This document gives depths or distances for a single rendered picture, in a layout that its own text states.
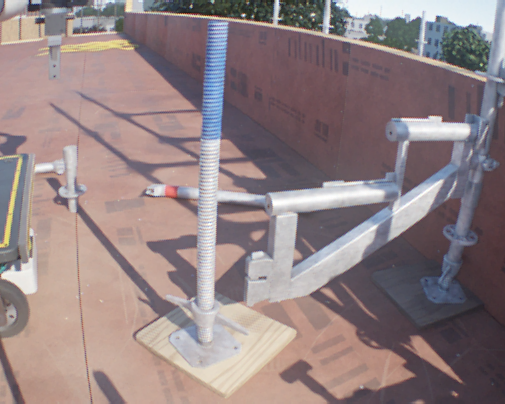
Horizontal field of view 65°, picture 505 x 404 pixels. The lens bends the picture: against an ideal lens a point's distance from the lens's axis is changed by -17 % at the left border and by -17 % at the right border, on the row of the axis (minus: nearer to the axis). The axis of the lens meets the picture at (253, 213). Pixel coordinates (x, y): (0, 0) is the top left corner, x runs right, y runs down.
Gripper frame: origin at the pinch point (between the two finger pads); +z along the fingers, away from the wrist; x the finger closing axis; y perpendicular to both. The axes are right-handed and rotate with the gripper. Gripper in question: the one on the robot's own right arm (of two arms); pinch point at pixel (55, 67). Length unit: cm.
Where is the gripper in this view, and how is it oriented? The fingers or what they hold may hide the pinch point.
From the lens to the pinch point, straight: 109.3
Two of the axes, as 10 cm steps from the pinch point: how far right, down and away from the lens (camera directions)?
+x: 4.0, 4.3, -8.1
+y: -9.1, 1.2, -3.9
